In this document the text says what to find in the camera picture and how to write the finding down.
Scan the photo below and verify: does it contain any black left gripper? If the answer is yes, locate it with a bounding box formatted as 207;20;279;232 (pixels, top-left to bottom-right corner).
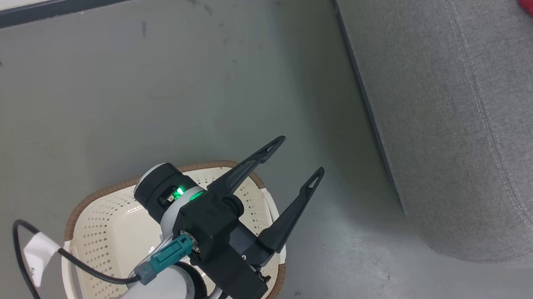
131;132;335;299

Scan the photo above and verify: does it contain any grey fabric sofa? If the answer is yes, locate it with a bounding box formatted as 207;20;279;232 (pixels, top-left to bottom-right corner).
330;0;533;283

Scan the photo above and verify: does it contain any cream perforated laundry basket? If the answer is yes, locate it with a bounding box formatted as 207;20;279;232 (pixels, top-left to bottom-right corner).
55;156;291;299

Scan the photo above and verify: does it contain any black baseboard strip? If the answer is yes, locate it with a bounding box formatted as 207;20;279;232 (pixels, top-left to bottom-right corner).
0;0;219;36

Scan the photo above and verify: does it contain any teal left cable connector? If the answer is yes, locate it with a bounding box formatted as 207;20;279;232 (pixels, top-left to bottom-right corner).
132;234;197;286

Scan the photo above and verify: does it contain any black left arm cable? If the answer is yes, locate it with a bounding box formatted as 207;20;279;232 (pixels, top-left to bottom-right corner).
11;210;143;299

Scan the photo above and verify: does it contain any white left cable tag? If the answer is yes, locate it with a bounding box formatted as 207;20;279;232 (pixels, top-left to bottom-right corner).
21;231;64;289

